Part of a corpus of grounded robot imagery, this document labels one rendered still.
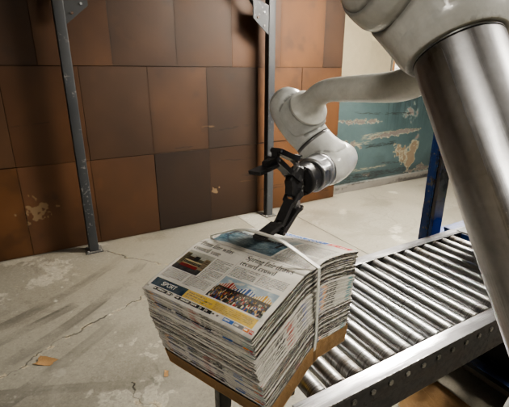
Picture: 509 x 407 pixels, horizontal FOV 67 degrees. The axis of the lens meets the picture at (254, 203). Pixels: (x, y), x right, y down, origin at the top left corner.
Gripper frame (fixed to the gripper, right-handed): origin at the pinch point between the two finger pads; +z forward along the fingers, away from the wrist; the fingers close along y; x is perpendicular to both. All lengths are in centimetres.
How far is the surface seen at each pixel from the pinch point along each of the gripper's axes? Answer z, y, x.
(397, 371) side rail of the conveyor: -24, 52, -24
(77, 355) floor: -12, 127, 150
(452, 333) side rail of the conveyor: -51, 55, -32
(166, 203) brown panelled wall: -173, 108, 255
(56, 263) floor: -61, 128, 273
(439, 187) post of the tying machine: -148, 43, -3
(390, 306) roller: -54, 55, -12
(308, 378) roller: -8, 51, -6
